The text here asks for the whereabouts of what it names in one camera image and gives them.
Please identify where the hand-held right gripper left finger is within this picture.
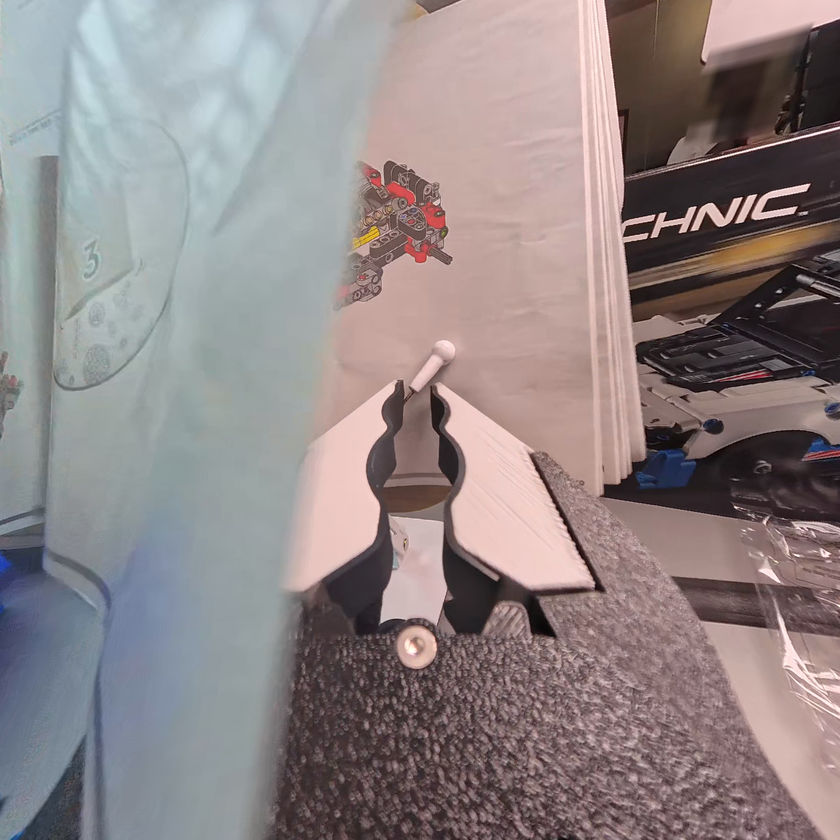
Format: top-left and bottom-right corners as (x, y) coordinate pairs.
(282, 379), (405, 635)

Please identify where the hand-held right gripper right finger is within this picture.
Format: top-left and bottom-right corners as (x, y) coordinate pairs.
(430, 384), (609, 635)

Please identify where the small white ball-end pin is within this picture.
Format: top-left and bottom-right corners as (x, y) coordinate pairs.
(409, 340), (458, 396)

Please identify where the building instruction booklet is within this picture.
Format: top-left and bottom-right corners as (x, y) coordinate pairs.
(0, 0), (648, 840)

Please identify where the clear plastic bag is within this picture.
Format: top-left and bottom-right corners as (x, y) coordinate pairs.
(727, 486), (840, 729)

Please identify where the black toy car box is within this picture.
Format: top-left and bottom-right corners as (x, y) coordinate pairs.
(620, 123), (840, 521)

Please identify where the white pad with black rim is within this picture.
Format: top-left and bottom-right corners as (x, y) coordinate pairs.
(0, 570), (110, 840)

